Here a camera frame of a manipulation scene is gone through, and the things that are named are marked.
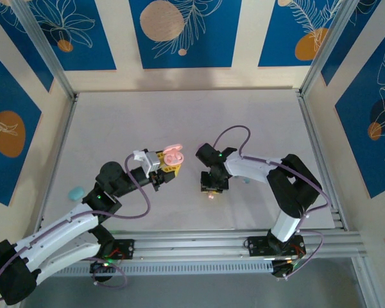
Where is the pink earbud charging case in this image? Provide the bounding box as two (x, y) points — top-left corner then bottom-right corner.
(162, 144), (185, 166)

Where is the light blue earbud charging case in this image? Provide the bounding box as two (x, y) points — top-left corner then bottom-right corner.
(67, 186), (86, 201)

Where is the black controller board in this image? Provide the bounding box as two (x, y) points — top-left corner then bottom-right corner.
(89, 259), (116, 283)
(271, 259), (304, 280)

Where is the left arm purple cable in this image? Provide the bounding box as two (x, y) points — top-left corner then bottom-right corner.
(0, 153), (151, 304)

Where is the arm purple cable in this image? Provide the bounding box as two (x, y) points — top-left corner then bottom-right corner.
(214, 125), (333, 214)
(0, 153), (151, 304)

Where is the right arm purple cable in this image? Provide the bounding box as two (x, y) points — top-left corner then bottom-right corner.
(214, 125), (333, 214)

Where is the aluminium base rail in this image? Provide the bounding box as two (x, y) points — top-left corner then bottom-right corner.
(15, 228), (366, 267)

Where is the aluminium side rail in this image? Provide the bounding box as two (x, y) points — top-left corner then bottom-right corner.
(296, 89), (385, 308)
(4, 94), (80, 308)

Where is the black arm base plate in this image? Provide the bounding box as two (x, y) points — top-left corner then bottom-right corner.
(244, 235), (306, 257)
(76, 239), (135, 261)

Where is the grey slotted cable duct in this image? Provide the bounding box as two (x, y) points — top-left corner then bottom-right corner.
(28, 260), (274, 277)

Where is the purple cable loop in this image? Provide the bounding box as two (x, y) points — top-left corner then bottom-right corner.
(90, 252), (128, 289)

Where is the blue floral wall poster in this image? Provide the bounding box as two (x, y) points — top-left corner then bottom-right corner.
(0, 44), (43, 207)
(129, 0), (243, 69)
(258, 0), (350, 68)
(320, 0), (385, 87)
(334, 30), (385, 199)
(0, 4), (55, 93)
(28, 0), (117, 72)

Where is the aluminium frame post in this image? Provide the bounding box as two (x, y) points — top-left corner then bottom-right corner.
(300, 0), (383, 97)
(10, 0), (78, 100)

